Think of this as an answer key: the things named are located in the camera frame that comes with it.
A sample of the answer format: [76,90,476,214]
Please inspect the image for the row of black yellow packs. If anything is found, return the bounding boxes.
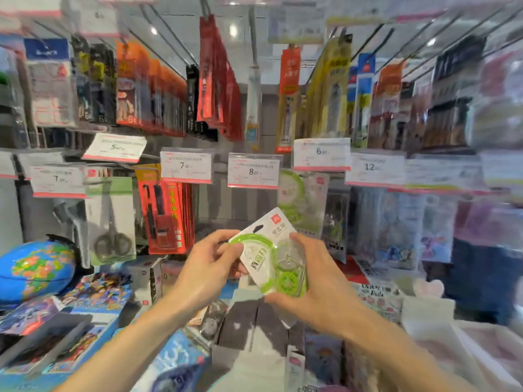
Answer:
[70,34,118,125]

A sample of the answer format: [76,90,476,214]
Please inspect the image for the row of red slim packs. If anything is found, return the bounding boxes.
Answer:
[197,14,244,143]

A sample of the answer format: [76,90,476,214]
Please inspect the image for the small white boxes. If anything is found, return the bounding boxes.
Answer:
[129,256,164,307]

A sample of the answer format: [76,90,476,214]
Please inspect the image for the red cardboard box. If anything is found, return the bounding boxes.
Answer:
[337,256,370,284]

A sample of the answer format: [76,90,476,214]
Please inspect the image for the row of clear sticker bags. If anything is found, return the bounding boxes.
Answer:
[349,187,523,274]

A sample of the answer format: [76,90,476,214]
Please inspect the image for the open white cardboard box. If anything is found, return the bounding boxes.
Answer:
[210,296,305,392]

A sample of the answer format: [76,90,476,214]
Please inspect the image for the white label sticker pack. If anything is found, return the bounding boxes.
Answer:
[23,38,78,128]

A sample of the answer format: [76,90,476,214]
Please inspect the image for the clear pack with black item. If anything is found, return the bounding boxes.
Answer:
[323,187,351,264]

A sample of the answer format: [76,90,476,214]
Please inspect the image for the row of blue-topped packs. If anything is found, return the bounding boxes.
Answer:
[347,52,376,150]

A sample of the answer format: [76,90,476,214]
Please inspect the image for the row of black ink packs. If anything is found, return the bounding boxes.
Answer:
[186,64,220,143]

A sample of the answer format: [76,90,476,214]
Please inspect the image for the blue globe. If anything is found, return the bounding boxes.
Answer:
[0,240,77,305]

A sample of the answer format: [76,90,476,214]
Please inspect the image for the white slim pack blue label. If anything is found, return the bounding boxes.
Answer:
[244,65,262,151]

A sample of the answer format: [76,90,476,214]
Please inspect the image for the clear-handled scissors pack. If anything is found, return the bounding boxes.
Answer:
[53,198,93,268]

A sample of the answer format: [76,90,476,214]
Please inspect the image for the purple card pack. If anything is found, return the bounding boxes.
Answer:
[0,296,62,336]

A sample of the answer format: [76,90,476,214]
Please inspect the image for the green card scissors pack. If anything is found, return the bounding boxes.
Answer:
[83,176,137,267]

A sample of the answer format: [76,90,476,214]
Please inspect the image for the stack of red pen packs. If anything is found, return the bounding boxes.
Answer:
[135,163,196,256]

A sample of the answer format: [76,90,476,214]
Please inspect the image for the blue cartoon card box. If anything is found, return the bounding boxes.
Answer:
[61,271,136,315]

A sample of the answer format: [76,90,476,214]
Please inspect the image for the white printed sticker box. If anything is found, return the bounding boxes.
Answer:
[349,256,409,323]

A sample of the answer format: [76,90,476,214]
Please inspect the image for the person's left forearm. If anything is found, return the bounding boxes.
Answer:
[55,299,197,392]

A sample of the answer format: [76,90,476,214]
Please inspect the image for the blue correction tape pack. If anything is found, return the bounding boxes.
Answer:
[135,330,209,380]
[149,363,209,392]

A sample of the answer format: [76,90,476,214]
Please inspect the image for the blue card tray box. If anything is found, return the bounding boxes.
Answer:
[0,312,119,392]

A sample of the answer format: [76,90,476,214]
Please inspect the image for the white heart-top box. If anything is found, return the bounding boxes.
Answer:
[402,278,457,327]

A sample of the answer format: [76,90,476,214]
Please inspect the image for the pony sticker bag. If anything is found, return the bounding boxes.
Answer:
[304,332,344,387]

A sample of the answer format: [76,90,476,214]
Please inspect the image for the row of black pen packs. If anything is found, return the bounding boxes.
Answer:
[408,34,487,150]

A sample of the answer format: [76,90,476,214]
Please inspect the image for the person's left hand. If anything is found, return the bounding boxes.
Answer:
[163,229,250,323]

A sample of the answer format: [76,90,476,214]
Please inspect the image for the white pink display box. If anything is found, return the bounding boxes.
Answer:
[402,320,523,392]

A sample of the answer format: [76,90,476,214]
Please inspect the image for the row of orange-topped packs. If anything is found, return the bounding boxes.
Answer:
[369,60,405,150]

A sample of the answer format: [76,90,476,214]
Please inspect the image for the row of blue clear bags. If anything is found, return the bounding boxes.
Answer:
[443,234,523,325]

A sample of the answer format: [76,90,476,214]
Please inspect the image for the person's right hand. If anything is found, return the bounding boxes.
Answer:
[263,233,368,344]

